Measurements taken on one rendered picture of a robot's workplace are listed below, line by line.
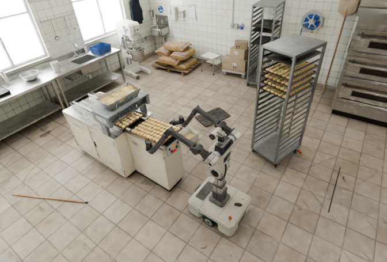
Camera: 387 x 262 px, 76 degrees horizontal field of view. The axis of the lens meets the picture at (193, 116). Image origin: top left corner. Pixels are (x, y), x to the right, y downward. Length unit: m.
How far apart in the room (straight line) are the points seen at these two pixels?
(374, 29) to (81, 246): 5.09
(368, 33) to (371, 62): 0.49
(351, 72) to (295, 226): 2.82
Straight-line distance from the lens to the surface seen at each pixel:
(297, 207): 3.72
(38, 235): 3.98
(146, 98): 3.61
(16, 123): 5.88
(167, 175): 3.43
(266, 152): 4.10
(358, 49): 4.96
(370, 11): 4.60
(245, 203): 3.28
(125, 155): 3.72
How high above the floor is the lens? 2.91
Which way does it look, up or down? 35 degrees down
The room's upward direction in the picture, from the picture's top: 4 degrees counter-clockwise
